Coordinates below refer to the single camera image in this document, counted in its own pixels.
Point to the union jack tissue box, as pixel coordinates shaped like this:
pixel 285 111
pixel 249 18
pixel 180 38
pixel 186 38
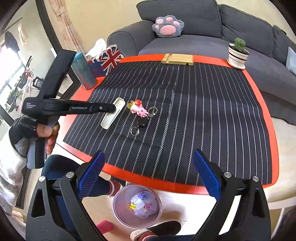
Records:
pixel 102 59

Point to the red coffee table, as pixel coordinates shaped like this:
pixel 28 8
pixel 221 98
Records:
pixel 185 162

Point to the light blue cushion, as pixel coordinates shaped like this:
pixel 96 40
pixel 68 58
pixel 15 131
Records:
pixel 291 61

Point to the cat paw cushion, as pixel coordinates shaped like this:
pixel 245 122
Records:
pixel 168 26

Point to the pink toy keychain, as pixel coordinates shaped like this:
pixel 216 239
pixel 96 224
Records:
pixel 136 107

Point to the black striped table mat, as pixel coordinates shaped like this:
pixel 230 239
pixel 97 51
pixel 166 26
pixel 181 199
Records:
pixel 180 120

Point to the teal tumbler bottle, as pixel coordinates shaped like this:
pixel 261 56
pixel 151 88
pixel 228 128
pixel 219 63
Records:
pixel 83 72

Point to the person's left hand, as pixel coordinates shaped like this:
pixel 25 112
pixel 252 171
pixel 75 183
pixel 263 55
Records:
pixel 50 134

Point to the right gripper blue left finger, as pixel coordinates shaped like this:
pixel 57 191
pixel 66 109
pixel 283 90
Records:
pixel 88 174

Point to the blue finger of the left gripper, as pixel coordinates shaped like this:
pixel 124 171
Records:
pixel 102 108

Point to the foot slipper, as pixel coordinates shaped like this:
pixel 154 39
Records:
pixel 115 187
pixel 168 227

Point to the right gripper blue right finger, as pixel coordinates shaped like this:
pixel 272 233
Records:
pixel 208 172

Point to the wooden phone stand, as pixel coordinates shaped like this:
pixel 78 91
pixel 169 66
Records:
pixel 178 59

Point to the translucent pink trash bin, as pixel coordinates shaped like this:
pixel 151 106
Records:
pixel 137 207

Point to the potted cactus striped pot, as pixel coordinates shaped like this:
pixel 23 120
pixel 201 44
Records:
pixel 237 54

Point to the right foot slipper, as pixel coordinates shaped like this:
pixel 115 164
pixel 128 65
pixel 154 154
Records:
pixel 168 227

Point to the dark grey sofa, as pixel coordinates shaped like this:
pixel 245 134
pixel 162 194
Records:
pixel 209 29

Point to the left foot slipper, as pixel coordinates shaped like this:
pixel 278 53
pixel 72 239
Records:
pixel 115 187

